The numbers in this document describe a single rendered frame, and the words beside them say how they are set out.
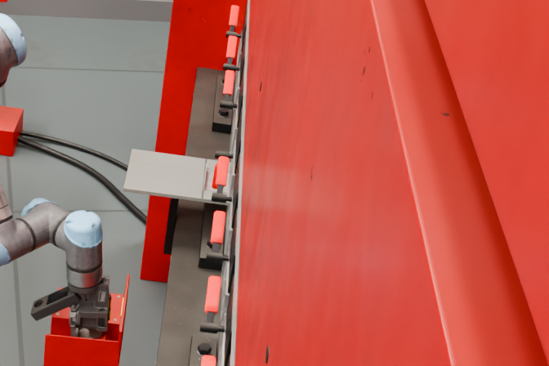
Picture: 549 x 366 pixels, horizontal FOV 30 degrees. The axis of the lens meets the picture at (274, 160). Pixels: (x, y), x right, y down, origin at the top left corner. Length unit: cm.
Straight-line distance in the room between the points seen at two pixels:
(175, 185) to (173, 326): 37
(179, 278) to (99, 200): 181
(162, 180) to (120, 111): 234
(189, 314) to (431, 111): 171
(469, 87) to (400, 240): 17
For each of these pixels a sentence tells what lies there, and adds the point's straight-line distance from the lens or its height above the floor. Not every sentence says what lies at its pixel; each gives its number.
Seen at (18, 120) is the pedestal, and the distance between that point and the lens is 438.
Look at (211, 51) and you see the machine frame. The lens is 324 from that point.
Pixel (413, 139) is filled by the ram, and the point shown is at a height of 206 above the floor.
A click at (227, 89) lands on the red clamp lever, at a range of 243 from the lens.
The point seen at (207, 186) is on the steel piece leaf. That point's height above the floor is 100.
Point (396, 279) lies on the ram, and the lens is 50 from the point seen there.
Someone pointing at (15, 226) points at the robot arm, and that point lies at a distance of 214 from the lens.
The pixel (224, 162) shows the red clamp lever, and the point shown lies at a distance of 209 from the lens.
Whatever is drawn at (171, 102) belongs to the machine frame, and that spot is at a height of 73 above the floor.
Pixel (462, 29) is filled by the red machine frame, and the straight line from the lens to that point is 37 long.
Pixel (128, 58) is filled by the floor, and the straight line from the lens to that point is 525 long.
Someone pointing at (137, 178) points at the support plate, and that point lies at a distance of 243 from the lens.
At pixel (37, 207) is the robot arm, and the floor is 106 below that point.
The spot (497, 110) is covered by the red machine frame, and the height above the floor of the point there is 218.
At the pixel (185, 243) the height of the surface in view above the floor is 87.
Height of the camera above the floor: 231
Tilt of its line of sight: 31 degrees down
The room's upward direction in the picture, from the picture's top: 11 degrees clockwise
